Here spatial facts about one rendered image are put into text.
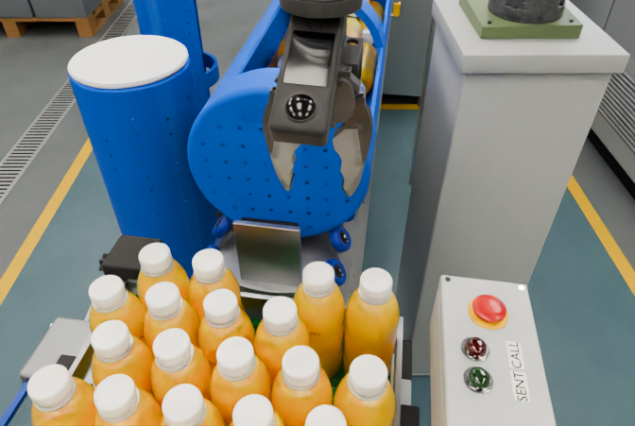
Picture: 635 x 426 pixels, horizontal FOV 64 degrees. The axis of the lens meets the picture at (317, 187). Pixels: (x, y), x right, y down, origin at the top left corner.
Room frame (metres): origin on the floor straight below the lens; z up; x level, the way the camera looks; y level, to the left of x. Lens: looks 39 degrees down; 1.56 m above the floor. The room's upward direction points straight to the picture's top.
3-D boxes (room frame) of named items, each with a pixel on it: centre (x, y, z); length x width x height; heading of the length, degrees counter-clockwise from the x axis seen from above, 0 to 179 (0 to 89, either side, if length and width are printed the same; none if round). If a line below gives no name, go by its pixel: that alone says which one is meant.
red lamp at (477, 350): (0.30, -0.16, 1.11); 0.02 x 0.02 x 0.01
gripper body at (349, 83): (0.44, 0.00, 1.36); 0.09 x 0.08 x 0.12; 171
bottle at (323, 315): (0.41, 0.00, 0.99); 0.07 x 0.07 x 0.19
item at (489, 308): (0.35, -0.19, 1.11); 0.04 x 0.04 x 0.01
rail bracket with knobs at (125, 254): (0.53, 0.28, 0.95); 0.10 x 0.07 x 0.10; 81
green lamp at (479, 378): (0.27, -0.16, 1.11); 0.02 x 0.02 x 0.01
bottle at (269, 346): (0.36, 0.04, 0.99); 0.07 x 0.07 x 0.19
